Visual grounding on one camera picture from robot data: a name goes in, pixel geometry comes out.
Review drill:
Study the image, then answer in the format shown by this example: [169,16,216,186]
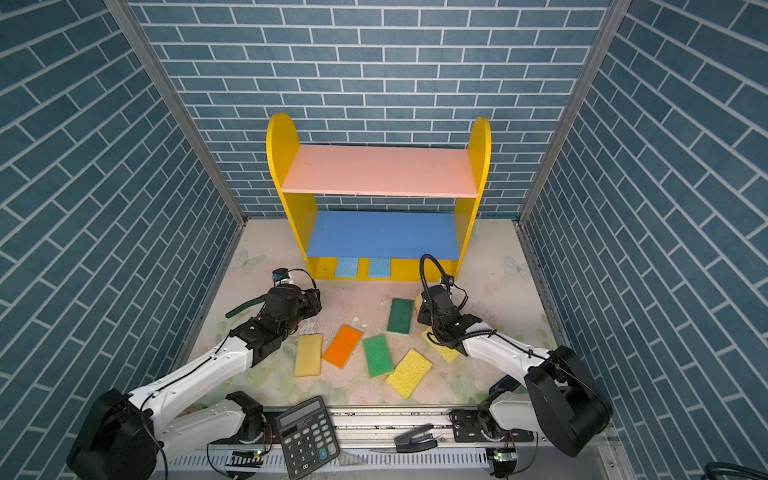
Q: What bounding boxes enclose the yellow sponge right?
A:
[422,327,460,364]

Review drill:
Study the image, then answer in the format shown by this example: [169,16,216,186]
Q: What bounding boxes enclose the orange sponge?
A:
[322,325,362,369]

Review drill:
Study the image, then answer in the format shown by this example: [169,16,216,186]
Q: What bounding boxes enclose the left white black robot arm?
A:
[66,280,322,479]

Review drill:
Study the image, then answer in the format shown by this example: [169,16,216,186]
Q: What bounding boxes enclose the yellow sponge front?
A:
[386,349,433,400]

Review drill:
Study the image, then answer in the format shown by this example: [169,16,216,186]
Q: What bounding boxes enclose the green handled pliers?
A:
[225,295,265,319]

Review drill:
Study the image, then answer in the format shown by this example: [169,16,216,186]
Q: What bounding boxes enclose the yellow pink blue shelf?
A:
[266,113,492,282]

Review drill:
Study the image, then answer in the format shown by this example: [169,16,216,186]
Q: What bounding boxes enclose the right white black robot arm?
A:
[418,283,613,457]

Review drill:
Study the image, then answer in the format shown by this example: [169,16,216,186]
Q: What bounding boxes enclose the pale yellow sponge left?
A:
[294,334,323,378]

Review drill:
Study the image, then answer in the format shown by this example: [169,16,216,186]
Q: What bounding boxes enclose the black desk calculator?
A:
[275,396,340,479]

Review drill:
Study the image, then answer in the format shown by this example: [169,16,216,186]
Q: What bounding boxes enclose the dark green scrub sponge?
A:
[386,298,414,335]

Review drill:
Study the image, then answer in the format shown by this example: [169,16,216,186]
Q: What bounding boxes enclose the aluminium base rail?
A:
[104,404,634,480]

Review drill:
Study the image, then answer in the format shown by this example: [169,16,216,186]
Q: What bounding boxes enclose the black binder clip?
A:
[394,423,438,454]

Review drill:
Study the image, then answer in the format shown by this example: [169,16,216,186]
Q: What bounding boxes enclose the bright green sponge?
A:
[363,334,394,378]

